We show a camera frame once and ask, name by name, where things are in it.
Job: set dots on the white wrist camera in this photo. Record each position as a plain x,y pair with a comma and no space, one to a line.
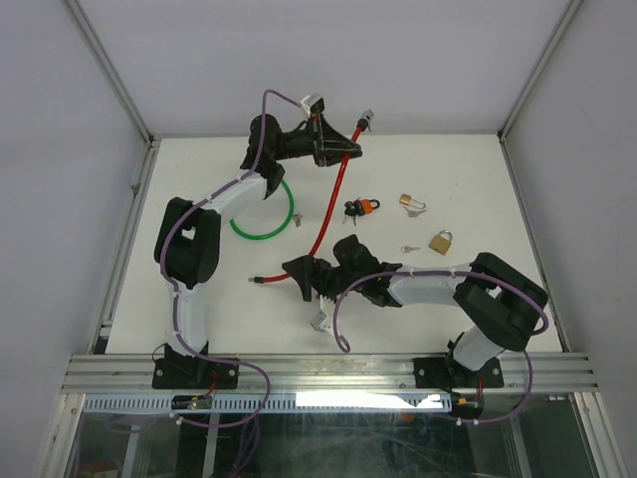
322,320
312,104

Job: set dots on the orange black padlock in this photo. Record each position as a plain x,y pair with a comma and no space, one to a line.
365,206

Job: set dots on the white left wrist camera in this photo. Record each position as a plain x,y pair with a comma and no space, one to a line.
312,104

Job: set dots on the large brass padlock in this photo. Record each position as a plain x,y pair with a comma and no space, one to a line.
441,242

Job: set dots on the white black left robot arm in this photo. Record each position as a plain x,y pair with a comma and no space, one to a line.
187,248

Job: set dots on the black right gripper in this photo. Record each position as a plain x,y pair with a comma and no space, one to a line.
302,269

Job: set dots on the silver key of large padlock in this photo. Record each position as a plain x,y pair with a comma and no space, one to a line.
410,249

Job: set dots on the keys of orange padlock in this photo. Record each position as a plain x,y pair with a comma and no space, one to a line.
350,212

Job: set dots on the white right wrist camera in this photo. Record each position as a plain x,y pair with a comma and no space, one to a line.
322,320

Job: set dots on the silver keys of red lock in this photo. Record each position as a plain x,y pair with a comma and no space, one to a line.
367,117

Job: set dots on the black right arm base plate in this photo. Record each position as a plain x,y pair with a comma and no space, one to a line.
438,372

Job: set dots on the green cable lock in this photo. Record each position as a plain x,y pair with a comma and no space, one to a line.
269,219

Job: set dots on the aluminium mounting rail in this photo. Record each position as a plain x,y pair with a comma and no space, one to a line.
551,373

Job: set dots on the small brass long-shackle padlock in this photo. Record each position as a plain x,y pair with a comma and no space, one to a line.
408,200

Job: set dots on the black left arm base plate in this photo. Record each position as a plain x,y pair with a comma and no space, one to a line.
191,373

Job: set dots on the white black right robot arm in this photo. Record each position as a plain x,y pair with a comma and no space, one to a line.
505,307

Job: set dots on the red cable lock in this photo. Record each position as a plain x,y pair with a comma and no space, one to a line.
328,213

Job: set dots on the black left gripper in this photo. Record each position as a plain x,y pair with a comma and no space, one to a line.
335,146

